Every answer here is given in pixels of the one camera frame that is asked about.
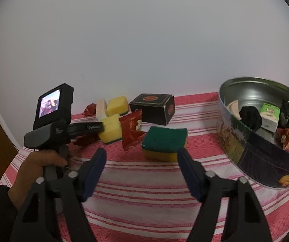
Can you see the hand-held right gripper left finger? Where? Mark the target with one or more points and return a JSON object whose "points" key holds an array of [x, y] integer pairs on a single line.
{"points": [[94, 176]]}

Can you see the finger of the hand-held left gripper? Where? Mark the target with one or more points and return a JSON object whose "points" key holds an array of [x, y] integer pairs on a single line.
{"points": [[84, 135]]}

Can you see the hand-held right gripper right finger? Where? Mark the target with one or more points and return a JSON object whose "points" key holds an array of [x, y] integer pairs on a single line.
{"points": [[190, 176]]}

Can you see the red candy wrapper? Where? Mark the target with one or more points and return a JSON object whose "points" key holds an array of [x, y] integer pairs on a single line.
{"points": [[90, 109]]}

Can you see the yellow green scouring sponge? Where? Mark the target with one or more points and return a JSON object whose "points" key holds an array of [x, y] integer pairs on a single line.
{"points": [[164, 137], [118, 104], [111, 128]]}

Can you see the white textured box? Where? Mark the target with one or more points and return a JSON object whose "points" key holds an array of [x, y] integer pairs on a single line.
{"points": [[101, 109]]}

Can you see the round metal cookie tin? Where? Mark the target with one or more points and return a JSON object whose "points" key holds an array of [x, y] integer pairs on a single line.
{"points": [[255, 161]]}

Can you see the black box with red emblem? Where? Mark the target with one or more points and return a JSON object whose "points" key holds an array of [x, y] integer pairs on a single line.
{"points": [[149, 111]]}

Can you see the beige snack packet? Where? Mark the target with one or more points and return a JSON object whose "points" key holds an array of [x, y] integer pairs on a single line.
{"points": [[234, 108]]}

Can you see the black sock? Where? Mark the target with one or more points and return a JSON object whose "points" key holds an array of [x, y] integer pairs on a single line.
{"points": [[250, 118]]}

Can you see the green tissue pack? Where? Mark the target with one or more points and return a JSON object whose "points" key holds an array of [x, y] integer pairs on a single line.
{"points": [[269, 116]]}

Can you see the dark cloth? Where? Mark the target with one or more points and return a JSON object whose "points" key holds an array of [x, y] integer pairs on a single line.
{"points": [[285, 113]]}

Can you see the person's left hand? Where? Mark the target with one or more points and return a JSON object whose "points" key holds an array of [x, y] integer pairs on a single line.
{"points": [[31, 166]]}

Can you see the red white striped cloth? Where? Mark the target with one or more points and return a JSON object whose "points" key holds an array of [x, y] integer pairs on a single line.
{"points": [[147, 186]]}

